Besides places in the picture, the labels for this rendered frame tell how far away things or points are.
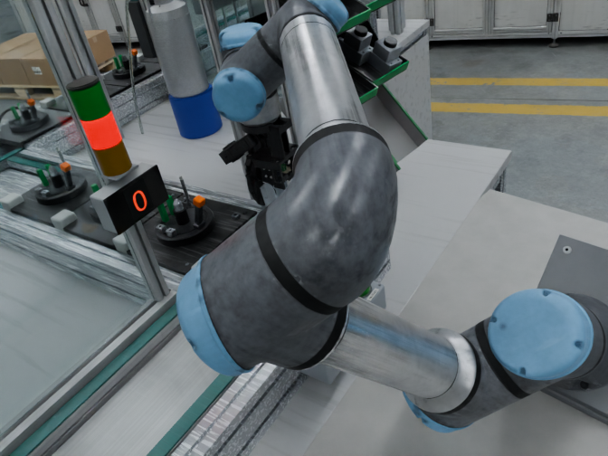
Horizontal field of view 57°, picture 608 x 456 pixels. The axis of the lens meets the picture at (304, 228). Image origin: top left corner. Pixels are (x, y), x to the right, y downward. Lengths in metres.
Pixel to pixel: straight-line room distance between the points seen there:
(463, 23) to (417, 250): 3.85
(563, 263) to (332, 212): 0.62
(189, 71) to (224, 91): 1.16
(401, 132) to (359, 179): 0.96
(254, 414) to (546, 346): 0.46
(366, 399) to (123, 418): 0.42
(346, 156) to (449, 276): 0.78
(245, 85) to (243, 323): 0.39
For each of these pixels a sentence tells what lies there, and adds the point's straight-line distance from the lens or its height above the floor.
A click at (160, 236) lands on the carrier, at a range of 1.30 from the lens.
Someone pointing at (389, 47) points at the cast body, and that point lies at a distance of 1.30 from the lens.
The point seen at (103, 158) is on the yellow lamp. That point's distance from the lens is 0.97.
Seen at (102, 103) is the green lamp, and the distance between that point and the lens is 0.94.
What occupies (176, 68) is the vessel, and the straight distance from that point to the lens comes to 1.95.
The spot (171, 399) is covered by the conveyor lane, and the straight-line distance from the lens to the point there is 1.04.
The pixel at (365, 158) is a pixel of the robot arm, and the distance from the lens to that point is 0.49.
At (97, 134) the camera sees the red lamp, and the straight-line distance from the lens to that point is 0.95.
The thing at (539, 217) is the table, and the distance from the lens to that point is 1.41.
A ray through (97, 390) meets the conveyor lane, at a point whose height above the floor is 0.94.
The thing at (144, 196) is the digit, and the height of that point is 1.20.
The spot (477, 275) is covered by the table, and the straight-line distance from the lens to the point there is 1.23.
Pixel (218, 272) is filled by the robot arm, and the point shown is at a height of 1.36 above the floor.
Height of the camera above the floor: 1.67
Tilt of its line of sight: 35 degrees down
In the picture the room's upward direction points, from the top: 11 degrees counter-clockwise
